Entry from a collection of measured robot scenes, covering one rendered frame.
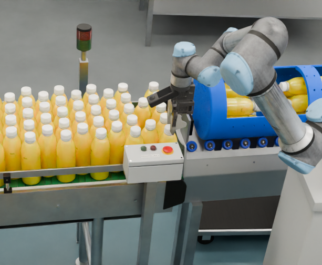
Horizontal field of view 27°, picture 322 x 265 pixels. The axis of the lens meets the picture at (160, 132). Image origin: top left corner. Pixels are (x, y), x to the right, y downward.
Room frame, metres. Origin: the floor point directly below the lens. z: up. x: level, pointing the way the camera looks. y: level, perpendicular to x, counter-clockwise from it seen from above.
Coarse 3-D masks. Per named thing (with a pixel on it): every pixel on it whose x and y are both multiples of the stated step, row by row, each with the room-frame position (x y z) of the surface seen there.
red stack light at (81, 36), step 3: (78, 30) 2.41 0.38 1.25; (90, 30) 2.42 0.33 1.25; (78, 33) 2.40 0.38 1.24; (81, 33) 2.40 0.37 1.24; (84, 33) 2.40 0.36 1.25; (87, 33) 2.40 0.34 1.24; (90, 33) 2.42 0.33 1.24; (78, 36) 2.40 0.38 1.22; (81, 36) 2.40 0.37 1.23; (84, 36) 2.40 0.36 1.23; (87, 36) 2.40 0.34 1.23; (90, 36) 2.42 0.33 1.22; (81, 39) 2.40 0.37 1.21; (84, 39) 2.40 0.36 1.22; (87, 39) 2.40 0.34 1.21
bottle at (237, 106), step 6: (228, 102) 2.16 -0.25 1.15; (234, 102) 2.16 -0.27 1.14; (240, 102) 2.17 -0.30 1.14; (246, 102) 2.17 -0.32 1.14; (252, 102) 2.19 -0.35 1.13; (228, 108) 2.14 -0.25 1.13; (234, 108) 2.14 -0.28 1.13; (240, 108) 2.15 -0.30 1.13; (246, 108) 2.16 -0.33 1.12; (252, 108) 2.17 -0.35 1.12; (228, 114) 2.14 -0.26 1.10; (234, 114) 2.14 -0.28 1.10; (240, 114) 2.15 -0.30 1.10
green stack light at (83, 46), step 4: (76, 40) 2.42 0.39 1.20; (80, 40) 2.40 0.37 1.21; (88, 40) 2.41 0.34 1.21; (76, 44) 2.42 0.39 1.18; (80, 44) 2.40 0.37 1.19; (84, 44) 2.40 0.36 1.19; (88, 44) 2.41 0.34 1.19; (80, 48) 2.40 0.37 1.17; (84, 48) 2.40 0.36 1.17; (88, 48) 2.41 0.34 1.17
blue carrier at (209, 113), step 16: (320, 80) 2.26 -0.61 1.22; (208, 96) 2.12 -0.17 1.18; (224, 96) 2.12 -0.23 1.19; (320, 96) 2.21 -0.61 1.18; (208, 112) 2.10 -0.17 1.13; (224, 112) 2.08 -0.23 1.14; (256, 112) 2.35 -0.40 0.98; (208, 128) 2.07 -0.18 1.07; (224, 128) 2.08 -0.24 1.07; (240, 128) 2.10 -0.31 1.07; (256, 128) 2.11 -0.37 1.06; (272, 128) 2.13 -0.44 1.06
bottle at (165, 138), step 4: (164, 132) 1.98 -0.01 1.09; (160, 136) 1.99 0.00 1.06; (164, 136) 1.98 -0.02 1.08; (168, 136) 1.98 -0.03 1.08; (172, 136) 1.98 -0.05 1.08; (160, 140) 1.98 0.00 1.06; (164, 140) 1.97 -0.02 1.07; (168, 140) 1.97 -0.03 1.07; (172, 140) 1.97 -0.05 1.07; (176, 140) 1.99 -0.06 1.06
